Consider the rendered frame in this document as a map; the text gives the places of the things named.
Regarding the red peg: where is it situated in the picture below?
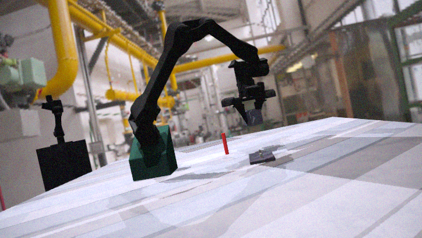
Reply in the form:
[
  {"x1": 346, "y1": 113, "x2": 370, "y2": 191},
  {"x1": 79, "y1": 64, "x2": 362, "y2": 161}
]
[{"x1": 221, "y1": 133, "x2": 229, "y2": 155}]

